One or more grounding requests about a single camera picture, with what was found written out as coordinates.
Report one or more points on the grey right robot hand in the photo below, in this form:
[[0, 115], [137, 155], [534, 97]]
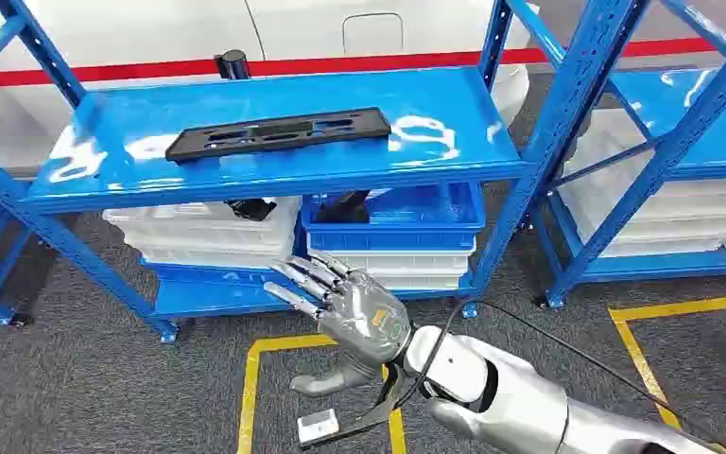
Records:
[[363, 313]]

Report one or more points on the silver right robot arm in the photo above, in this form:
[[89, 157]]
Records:
[[526, 407]]

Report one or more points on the blue plastic crate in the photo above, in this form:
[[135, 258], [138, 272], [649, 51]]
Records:
[[400, 241]]

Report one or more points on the black plastic part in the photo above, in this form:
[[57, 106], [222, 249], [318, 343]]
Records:
[[251, 208], [344, 208]]

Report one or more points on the yellow floor tape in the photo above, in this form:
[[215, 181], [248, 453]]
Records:
[[638, 363], [250, 401]]

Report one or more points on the long black plastic panel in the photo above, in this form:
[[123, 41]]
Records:
[[275, 135]]

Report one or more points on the white plastic crate stack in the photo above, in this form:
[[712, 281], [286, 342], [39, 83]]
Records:
[[682, 213]]

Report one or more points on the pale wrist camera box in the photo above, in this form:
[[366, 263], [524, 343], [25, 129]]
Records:
[[318, 427]]

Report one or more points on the black cylinder post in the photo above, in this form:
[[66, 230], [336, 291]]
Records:
[[233, 64]]

